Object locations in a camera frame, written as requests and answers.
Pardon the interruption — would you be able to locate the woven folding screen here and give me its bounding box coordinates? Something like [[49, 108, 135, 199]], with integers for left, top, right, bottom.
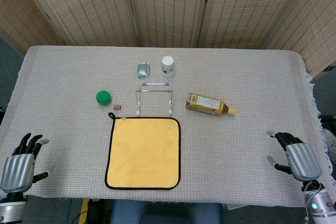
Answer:
[[0, 0, 336, 78]]

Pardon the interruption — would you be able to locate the metal wire rack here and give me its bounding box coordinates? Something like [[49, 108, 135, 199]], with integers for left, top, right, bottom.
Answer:
[[134, 82, 175, 117]]

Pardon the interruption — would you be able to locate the beige woven tablecloth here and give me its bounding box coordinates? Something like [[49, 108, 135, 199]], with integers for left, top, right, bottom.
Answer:
[[0, 45, 330, 210]]

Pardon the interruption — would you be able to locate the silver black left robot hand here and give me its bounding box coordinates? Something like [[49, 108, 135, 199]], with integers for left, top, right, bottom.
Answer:
[[0, 133, 55, 199]]

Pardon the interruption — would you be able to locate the yellow cloth black trim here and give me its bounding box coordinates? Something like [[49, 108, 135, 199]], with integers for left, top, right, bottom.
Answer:
[[104, 112, 182, 190]]

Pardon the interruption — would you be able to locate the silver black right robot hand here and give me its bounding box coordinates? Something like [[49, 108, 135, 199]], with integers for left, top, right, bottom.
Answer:
[[266, 129, 323, 183]]

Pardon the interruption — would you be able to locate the green tissue packet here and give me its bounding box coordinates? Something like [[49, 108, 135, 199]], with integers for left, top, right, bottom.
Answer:
[[136, 61, 151, 79]]

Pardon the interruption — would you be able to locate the yellow strip under table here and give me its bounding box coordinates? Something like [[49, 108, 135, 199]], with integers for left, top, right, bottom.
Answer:
[[79, 199, 90, 224]]

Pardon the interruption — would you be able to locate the white paper cup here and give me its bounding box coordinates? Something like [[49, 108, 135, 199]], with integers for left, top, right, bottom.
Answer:
[[160, 55, 176, 77]]

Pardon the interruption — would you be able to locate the white shoe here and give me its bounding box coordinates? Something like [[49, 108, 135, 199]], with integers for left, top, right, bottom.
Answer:
[[322, 129, 336, 162]]

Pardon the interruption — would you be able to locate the blue chair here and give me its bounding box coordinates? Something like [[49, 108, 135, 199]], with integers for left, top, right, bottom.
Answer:
[[109, 199, 224, 224]]

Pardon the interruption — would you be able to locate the green ball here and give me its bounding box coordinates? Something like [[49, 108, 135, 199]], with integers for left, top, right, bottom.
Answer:
[[96, 90, 112, 106]]

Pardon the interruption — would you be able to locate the tea bottle with yellow cap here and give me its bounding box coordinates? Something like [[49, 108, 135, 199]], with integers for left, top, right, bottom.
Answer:
[[185, 93, 236, 117]]

